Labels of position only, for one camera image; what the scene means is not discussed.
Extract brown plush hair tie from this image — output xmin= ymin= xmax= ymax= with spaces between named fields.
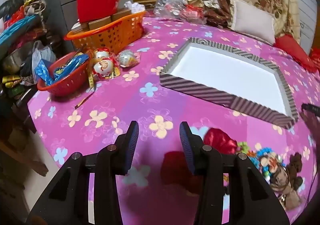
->
xmin=257 ymin=151 xmax=307 ymax=210

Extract red plastic colander bowl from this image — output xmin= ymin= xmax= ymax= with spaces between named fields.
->
xmin=37 ymin=52 xmax=90 ymax=97

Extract white cushion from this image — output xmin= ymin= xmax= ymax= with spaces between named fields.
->
xmin=230 ymin=0 xmax=277 ymax=45

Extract striped cardboard box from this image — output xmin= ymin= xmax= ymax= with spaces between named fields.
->
xmin=159 ymin=37 xmax=299 ymax=129

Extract pink floral tablecloth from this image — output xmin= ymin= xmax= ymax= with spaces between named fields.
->
xmin=27 ymin=16 xmax=318 ymax=225

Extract clear plastic bags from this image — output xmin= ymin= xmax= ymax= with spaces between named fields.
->
xmin=153 ymin=0 xmax=190 ymax=21

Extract colourful bead bracelet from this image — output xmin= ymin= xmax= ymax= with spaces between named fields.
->
xmin=235 ymin=141 xmax=257 ymax=165

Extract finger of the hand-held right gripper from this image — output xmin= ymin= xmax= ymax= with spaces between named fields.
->
xmin=301 ymin=102 xmax=320 ymax=125

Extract yellow ribbon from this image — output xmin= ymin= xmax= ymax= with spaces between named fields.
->
xmin=87 ymin=70 xmax=97 ymax=93

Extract blue foil packets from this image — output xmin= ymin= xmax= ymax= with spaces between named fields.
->
xmin=34 ymin=54 xmax=89 ymax=85

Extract red pillow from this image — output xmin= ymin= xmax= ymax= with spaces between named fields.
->
xmin=274 ymin=34 xmax=318 ymax=73

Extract red gift bag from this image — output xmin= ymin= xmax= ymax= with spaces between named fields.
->
xmin=309 ymin=48 xmax=320 ymax=71

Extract crumpled white tissue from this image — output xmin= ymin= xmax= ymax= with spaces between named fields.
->
xmin=124 ymin=1 xmax=146 ymax=13

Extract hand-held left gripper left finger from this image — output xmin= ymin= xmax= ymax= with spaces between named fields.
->
xmin=26 ymin=121 xmax=139 ymax=225

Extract brown cardboard box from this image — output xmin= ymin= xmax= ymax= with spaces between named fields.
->
xmin=111 ymin=9 xmax=132 ymax=21
xmin=88 ymin=16 xmax=112 ymax=30

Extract thin wooden stick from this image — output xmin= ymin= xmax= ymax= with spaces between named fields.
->
xmin=74 ymin=93 xmax=93 ymax=109

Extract orange plastic basket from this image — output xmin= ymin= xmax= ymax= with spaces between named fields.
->
xmin=64 ymin=10 xmax=146 ymax=54

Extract red velvet hair bow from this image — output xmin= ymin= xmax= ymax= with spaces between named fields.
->
xmin=204 ymin=128 xmax=238 ymax=155

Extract white plastic bag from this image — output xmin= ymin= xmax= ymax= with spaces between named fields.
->
xmin=32 ymin=40 xmax=57 ymax=75

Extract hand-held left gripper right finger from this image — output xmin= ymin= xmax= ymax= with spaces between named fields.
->
xmin=179 ymin=121 xmax=290 ymax=225

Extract pile of colourful bags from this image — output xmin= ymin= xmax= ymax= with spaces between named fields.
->
xmin=0 ymin=0 xmax=54 ymax=95

